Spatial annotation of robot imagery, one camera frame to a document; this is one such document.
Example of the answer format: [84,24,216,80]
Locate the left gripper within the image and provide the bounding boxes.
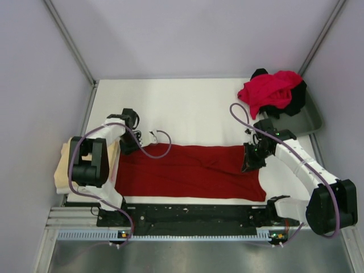
[119,132,144,156]

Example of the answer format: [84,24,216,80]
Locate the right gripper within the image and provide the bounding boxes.
[241,142,272,173]

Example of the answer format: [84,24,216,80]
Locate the dark red t shirt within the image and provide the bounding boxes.
[115,143,266,202]

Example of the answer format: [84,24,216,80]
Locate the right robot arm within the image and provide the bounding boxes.
[242,118,358,236]

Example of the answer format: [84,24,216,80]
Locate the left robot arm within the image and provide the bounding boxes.
[68,108,142,226]

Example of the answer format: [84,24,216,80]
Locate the grey plastic tray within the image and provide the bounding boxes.
[261,89,324,137]

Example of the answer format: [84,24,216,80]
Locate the folded beige t shirt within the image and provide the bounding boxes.
[53,139,120,188]

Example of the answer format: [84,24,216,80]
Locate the bright red t shirt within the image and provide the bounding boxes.
[237,69,303,120]

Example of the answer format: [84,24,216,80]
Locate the folded white t shirt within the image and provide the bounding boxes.
[56,187,71,195]

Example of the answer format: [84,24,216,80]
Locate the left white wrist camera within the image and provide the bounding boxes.
[139,130,158,147]

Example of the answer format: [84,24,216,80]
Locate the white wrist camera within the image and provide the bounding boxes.
[139,130,158,147]
[245,129,257,144]

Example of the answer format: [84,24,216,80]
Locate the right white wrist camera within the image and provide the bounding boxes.
[245,129,257,144]

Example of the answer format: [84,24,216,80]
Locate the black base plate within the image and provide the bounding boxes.
[96,202,301,236]

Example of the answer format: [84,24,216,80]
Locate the grey slotted cable duct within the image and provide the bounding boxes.
[57,230,287,242]

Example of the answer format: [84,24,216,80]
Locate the aluminium front rail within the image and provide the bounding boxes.
[46,204,299,228]

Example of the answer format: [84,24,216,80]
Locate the left aluminium corner post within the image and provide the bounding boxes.
[42,0,97,86]

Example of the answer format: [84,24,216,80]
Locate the aluminium corner post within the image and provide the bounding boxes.
[298,0,348,76]
[42,0,97,86]

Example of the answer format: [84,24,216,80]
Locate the right aluminium corner post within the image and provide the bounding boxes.
[298,0,348,76]

